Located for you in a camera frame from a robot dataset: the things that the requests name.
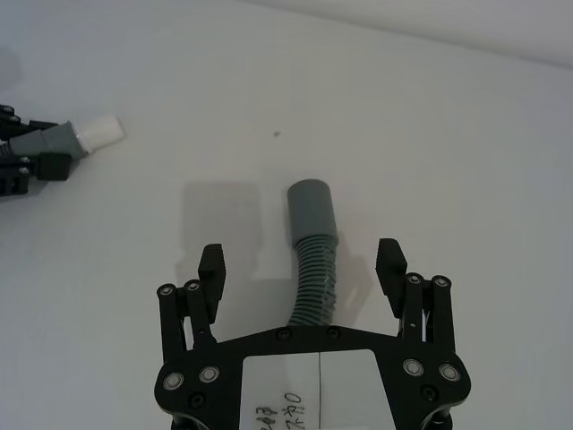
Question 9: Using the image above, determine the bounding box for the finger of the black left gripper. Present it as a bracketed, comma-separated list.
[0, 150, 73, 199]
[0, 103, 62, 141]

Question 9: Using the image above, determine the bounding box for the grey elbow connector white tip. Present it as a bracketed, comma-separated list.
[0, 115, 126, 159]

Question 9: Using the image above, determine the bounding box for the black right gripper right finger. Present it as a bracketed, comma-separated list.
[373, 237, 458, 356]

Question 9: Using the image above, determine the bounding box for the grey corrugated hose with cuff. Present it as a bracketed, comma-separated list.
[284, 178, 339, 329]

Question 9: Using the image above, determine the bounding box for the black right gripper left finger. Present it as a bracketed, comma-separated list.
[156, 243, 230, 359]

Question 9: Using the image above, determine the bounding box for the white table cloth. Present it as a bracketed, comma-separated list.
[0, 0, 573, 430]

